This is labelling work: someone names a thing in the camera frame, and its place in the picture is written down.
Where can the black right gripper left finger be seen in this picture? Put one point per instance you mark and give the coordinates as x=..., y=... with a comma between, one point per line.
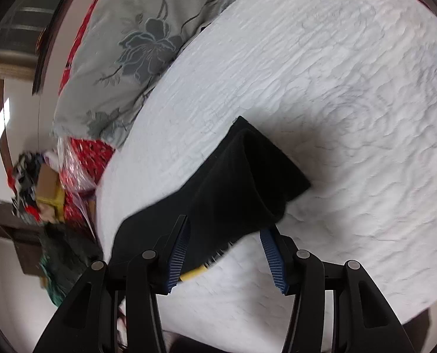
x=87, y=319

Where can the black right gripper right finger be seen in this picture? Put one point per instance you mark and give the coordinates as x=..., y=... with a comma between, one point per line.
x=362, y=319

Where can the black pants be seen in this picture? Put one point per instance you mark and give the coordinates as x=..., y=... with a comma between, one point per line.
x=242, y=187

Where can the dark green garment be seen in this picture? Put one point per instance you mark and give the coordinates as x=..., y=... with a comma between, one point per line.
x=66, y=253

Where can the brown cardboard box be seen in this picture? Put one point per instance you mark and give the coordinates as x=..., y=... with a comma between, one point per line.
x=50, y=195

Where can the clear plastic bag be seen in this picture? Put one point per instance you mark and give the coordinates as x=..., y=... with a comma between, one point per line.
x=78, y=187

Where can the pile of mixed clothes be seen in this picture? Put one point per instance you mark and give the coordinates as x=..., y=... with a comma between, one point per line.
x=22, y=180

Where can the red patterned bedding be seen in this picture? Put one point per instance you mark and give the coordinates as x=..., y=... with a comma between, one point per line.
x=93, y=154

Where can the white quilted mattress cover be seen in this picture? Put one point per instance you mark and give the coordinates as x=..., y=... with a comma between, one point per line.
x=348, y=90

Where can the grey floral pillow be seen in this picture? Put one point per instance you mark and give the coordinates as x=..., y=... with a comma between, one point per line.
x=124, y=50

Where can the dark wooden headboard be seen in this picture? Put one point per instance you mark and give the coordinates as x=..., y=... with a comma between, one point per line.
x=46, y=44

